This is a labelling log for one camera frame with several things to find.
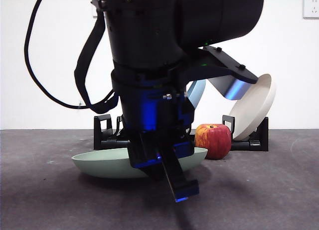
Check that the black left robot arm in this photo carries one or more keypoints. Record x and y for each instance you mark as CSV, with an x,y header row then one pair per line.
x,y
149,28

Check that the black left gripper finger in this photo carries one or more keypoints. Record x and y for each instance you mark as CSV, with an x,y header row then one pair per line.
x,y
179,180
155,174

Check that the blue plate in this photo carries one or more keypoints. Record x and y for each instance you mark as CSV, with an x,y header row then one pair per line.
x,y
197,93

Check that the red yellow apple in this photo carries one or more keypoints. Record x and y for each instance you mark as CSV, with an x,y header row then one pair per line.
x,y
214,143

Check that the black plate rack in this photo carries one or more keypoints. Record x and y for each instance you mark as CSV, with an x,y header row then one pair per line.
x,y
99,143

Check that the beige plate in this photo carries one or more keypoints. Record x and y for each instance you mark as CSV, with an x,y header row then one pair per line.
x,y
254,115

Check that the green plate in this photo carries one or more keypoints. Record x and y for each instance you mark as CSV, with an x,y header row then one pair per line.
x,y
104,165

